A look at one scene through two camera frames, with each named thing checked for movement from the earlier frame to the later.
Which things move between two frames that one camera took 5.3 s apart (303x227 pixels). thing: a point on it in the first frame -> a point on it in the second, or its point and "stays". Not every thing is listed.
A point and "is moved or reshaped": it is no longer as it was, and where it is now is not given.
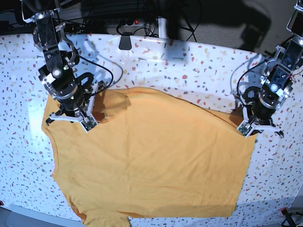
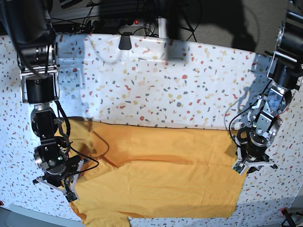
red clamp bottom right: x=284 y=211 stays
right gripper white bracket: x=246 y=127 -> x=239 y=165
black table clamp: x=125 y=43 stays
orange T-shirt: x=151 y=153 is moved or reshaped
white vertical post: x=162 y=27 stays
